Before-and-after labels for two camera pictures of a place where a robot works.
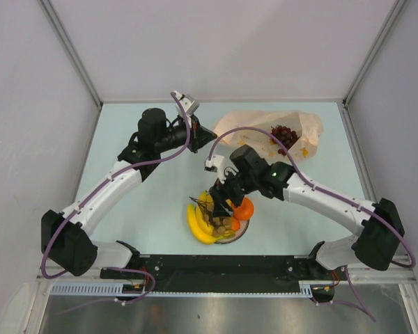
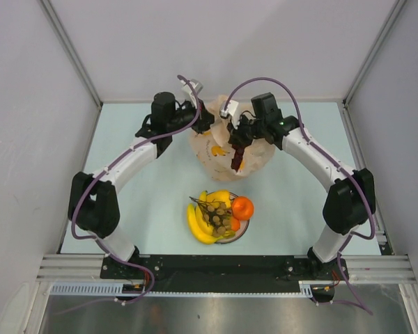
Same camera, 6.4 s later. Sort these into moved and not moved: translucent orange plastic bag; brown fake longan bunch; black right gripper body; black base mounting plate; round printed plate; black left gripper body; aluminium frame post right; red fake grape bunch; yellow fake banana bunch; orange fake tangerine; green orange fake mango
Moved: black right gripper body; red fake grape bunch; black left gripper body; translucent orange plastic bag
Not moved: round printed plate; orange fake tangerine; yellow fake banana bunch; green orange fake mango; aluminium frame post right; black base mounting plate; brown fake longan bunch
